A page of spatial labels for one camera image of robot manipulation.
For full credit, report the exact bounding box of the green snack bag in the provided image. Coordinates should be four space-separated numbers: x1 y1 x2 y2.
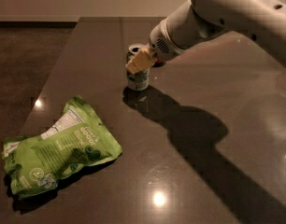
2 96 122 199

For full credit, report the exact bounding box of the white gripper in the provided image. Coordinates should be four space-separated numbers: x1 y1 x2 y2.
125 0 226 75

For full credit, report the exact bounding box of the green white 7up can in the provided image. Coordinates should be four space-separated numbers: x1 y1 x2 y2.
126 44 150 91

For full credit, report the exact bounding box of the red apple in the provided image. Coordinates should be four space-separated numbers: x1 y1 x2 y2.
154 59 165 66

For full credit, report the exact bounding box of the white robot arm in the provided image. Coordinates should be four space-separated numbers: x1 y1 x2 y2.
125 0 286 74

